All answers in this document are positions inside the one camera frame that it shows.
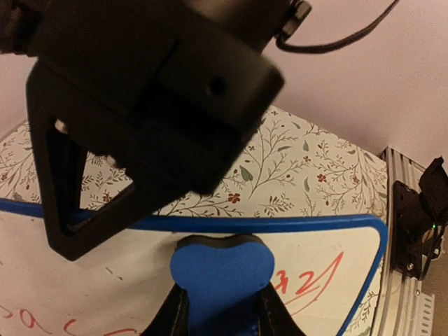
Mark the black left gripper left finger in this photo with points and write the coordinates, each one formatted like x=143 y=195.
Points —
x=172 y=317

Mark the front aluminium rail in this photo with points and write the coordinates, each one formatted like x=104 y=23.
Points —
x=402 y=307

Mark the blue whiteboard eraser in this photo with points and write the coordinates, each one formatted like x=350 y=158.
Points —
x=222 y=277

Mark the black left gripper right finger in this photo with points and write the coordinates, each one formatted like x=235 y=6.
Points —
x=273 y=316

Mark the small blue-framed whiteboard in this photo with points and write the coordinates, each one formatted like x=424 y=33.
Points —
x=323 y=267

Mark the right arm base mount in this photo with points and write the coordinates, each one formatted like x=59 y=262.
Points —
x=420 y=219

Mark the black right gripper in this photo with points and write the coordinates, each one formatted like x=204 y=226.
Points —
x=187 y=76

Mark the floral patterned table mat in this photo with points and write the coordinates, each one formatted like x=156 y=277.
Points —
x=294 y=168

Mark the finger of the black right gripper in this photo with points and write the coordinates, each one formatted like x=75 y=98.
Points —
x=65 y=125

